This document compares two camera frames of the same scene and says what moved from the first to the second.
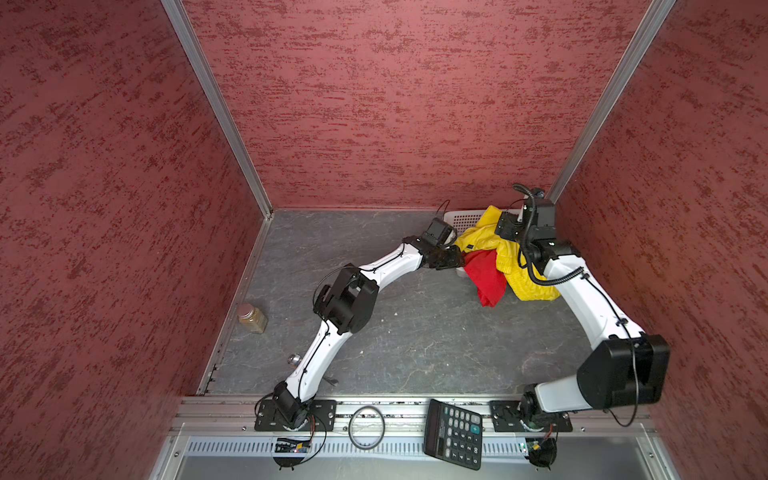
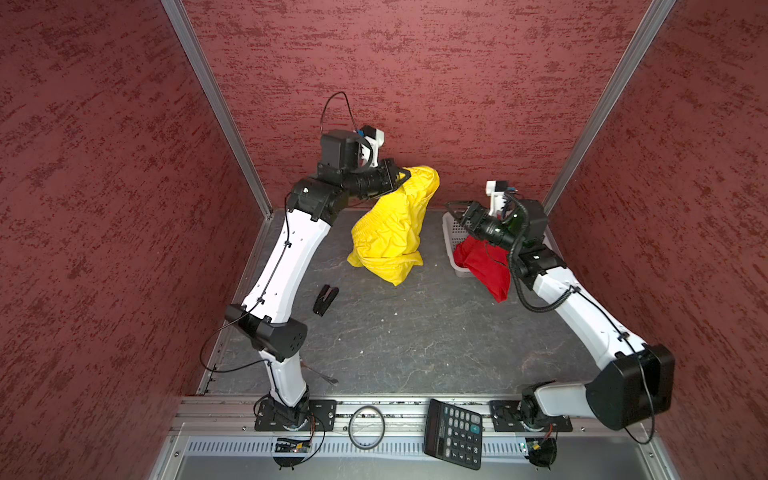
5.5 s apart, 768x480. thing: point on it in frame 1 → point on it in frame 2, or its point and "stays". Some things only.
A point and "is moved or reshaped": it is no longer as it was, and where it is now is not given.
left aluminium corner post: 218,97 stays
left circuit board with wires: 290,445 stays
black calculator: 454,434 stays
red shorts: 483,268 is moved or reshaped
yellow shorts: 511,254 → 384,235
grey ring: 384,426 stays
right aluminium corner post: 644,37 stays
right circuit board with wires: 543,453 stays
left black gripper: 455,259 → 386,168
